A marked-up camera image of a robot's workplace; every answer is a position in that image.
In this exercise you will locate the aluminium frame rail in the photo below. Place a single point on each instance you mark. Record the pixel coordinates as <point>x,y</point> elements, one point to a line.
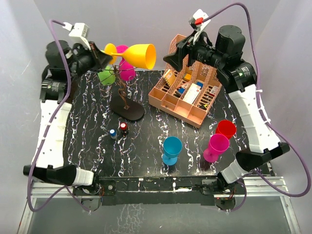
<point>156,205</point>

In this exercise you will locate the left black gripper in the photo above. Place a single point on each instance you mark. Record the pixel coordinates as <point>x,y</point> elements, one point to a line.
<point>100,59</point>

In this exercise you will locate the orange wine glass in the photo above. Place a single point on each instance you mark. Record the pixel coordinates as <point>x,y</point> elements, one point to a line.
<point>138,55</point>

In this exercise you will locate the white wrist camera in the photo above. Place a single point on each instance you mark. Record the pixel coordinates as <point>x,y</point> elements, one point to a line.
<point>197,22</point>
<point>78,33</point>

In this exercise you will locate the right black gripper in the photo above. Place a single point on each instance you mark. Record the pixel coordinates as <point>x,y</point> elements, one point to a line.
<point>176,59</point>

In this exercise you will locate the red wine glass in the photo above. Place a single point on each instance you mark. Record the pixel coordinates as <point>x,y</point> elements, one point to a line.
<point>226,128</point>

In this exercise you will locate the metal wine glass rack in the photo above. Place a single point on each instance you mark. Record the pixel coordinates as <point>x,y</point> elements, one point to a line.
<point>121,104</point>

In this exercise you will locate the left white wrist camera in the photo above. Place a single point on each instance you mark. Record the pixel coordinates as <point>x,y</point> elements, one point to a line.
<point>78,33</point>

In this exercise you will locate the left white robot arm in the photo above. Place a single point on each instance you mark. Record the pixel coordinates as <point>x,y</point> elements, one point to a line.
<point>56,103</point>

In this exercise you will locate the blue eraser block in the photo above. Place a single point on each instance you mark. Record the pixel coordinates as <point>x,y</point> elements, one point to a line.
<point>180,91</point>

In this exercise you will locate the pink desk file organizer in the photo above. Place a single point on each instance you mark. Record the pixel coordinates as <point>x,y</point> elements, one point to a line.
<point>164,97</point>

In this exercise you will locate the blue wine glass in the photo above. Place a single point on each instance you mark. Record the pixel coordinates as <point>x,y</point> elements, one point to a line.
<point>172,147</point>

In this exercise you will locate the green wine glass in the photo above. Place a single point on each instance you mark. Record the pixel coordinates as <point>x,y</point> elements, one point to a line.
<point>107,76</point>

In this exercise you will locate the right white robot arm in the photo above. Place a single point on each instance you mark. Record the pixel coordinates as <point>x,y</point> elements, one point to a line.
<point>239,80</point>

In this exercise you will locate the orange sponge block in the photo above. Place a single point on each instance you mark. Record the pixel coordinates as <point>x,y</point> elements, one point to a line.
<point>187,77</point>

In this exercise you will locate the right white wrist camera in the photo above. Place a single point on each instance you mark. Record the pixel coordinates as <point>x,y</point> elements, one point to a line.
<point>197,22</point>

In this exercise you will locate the magenta wine glass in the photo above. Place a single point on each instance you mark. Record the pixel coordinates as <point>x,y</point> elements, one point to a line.
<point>217,145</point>
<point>127,72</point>

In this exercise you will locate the white card box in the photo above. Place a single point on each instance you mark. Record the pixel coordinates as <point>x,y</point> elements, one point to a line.
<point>192,93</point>

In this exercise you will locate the yellow spiral notebook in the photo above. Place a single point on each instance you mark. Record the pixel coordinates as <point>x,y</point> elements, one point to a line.
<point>169,77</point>

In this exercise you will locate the blue capped small bottle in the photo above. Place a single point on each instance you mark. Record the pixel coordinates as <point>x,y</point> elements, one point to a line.
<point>113,133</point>

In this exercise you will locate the red capped small bottle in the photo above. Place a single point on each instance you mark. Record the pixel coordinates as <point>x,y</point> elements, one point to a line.
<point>124,128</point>

